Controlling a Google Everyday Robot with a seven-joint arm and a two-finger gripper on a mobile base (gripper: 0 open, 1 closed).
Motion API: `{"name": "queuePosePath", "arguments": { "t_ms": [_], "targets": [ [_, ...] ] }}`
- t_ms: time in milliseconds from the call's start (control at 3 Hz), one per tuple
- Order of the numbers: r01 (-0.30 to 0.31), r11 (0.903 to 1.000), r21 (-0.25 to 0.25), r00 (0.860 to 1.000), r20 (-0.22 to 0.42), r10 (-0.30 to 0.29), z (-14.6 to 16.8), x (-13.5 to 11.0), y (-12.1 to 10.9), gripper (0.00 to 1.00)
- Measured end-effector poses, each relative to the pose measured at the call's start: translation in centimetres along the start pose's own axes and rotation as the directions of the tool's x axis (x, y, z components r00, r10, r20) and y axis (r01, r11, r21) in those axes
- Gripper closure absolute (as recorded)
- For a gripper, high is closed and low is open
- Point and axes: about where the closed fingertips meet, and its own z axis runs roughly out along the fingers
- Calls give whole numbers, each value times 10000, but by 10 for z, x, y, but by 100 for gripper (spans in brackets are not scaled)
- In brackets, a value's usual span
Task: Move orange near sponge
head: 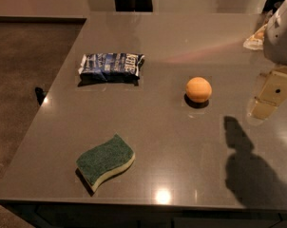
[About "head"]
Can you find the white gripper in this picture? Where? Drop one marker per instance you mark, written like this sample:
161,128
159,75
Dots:
281,37

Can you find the orange fruit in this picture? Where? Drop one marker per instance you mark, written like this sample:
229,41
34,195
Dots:
198,90

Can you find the green and yellow sponge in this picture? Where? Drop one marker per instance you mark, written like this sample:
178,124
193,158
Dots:
105,161

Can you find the crumpled snack wrapper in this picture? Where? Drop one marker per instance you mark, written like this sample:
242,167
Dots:
255,41

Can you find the blue chip bag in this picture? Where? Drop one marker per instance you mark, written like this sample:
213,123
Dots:
111,67

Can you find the small black object at edge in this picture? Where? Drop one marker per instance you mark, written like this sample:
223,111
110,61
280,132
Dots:
40,95

